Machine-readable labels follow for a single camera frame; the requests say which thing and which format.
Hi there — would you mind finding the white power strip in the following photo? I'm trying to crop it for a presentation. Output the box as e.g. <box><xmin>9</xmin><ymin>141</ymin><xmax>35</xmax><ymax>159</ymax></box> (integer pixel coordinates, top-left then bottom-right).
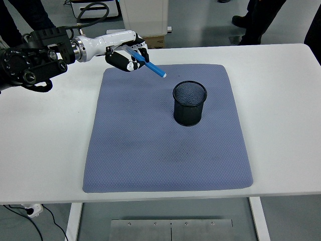
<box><xmin>21</xmin><ymin>203</ymin><xmax>44</xmax><ymax>218</ymax></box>

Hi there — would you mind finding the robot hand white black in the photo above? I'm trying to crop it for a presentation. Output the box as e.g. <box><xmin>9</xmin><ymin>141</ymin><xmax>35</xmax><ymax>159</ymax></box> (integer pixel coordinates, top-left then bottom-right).
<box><xmin>84</xmin><ymin>30</ymin><xmax>150</xmax><ymax>73</ymax></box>

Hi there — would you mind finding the blue marker with clear cap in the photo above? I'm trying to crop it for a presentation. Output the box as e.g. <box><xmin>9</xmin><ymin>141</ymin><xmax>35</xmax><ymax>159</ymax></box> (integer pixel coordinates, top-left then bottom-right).
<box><xmin>124</xmin><ymin>46</ymin><xmax>168</xmax><ymax>79</ymax></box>

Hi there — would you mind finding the thin black floor cable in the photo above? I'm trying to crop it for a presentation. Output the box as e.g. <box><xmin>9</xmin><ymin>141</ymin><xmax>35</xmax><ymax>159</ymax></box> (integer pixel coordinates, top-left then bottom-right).
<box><xmin>41</xmin><ymin>204</ymin><xmax>69</xmax><ymax>241</ymax></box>
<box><xmin>4</xmin><ymin>204</ymin><xmax>42</xmax><ymax>241</ymax></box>

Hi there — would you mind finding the white appliance with black slot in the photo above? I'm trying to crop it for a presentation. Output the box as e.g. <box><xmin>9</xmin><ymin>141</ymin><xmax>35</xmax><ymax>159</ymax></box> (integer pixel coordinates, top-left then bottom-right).
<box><xmin>70</xmin><ymin>0</ymin><xmax>119</xmax><ymax>20</ymax></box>

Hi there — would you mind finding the black mesh pen holder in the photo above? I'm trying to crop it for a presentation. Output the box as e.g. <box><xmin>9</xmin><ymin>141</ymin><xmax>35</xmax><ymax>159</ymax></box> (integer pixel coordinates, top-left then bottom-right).
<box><xmin>172</xmin><ymin>80</ymin><xmax>208</xmax><ymax>127</ymax></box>

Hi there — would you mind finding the blue textured mat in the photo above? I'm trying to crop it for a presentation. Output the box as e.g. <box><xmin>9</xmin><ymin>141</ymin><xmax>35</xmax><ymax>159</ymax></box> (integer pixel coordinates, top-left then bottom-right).
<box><xmin>82</xmin><ymin>64</ymin><xmax>254</xmax><ymax>194</ymax></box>

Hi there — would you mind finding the brown cardboard box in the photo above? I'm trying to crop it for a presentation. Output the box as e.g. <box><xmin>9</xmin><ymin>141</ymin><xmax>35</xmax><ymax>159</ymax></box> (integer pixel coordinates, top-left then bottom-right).
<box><xmin>142</xmin><ymin>35</ymin><xmax>166</xmax><ymax>49</ymax></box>

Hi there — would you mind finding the white table leg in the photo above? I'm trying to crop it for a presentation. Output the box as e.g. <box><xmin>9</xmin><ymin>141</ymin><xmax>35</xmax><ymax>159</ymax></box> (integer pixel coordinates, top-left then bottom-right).
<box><xmin>248</xmin><ymin>196</ymin><xmax>271</xmax><ymax>241</ymax></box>
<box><xmin>65</xmin><ymin>202</ymin><xmax>84</xmax><ymax>241</ymax></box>

